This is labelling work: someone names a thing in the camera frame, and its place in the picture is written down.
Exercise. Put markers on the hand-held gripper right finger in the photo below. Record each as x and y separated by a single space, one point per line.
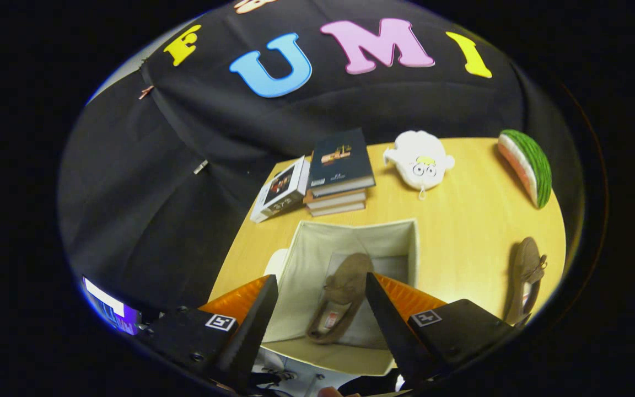
392 331

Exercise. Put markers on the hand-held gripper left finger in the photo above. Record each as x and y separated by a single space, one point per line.
254 331

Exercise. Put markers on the brown suede shoe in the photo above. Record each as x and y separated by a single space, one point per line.
345 281
527 264

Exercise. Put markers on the grey fabric storage box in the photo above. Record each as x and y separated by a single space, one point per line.
317 248

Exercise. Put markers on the brown book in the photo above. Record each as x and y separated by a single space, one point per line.
337 210
337 199

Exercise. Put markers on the white boxed book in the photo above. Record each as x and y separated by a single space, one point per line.
281 190

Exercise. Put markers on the lit computer screen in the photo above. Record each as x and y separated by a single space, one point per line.
111 306

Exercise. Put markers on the black backdrop cloth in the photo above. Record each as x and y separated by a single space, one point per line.
157 220

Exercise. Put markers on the silver clip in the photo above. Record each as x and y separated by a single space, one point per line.
200 166

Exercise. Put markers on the white plush toy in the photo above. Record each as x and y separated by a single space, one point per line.
419 154

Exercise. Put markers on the dark navy hardcover book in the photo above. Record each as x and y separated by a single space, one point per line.
339 160

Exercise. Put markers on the watermelon slice plush toy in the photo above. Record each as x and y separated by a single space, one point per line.
532 160

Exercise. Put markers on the copper clip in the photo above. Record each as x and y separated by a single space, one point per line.
146 92

